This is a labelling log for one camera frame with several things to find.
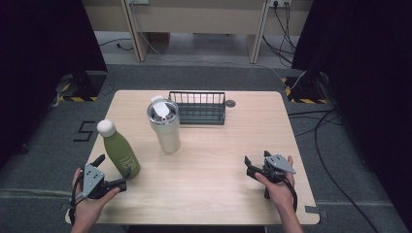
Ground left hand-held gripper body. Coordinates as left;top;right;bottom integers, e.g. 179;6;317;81
74;163;114;200

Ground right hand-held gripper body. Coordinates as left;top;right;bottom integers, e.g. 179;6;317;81
257;153;297;200

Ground green bottle with white cap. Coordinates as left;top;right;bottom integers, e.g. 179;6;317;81
96;118;142;180

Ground cream tumbler with lid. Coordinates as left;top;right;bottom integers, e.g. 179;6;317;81
146;95;182;154

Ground dark wire rack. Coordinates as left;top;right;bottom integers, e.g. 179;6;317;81
167;90;227;126

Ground person's left hand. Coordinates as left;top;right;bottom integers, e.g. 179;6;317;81
71;167;121;225

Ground person's right hand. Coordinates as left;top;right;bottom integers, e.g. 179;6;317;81
254;154;296;212

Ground black tape floor mark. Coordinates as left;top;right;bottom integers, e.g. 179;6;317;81
72;120;97;143

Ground black stand base striped tape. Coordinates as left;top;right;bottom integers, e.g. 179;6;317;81
281;70;330;105
53;70;108;103

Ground dark curtain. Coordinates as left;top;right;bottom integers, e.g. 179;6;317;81
0;0;109;171
291;0;412;226

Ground beige wooden desk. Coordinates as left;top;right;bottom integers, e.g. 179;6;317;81
82;0;315;65

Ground left hand-held gripper cable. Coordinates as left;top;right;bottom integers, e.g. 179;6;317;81
67;174;84;226

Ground hand-held gripper cable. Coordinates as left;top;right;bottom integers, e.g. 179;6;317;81
67;174;84;226
281;178;298;214

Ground right hand-held gripper cable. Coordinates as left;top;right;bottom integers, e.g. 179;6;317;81
281;178;298;214

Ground black cables on carpet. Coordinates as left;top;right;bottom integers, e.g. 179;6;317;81
287;108;381;233

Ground black cable with plug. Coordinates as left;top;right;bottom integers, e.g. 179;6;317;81
98;37;135;52

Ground black cables at socket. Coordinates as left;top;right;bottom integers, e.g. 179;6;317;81
261;1;297;68

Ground white wall socket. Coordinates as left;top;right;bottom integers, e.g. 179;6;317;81
268;0;292;9

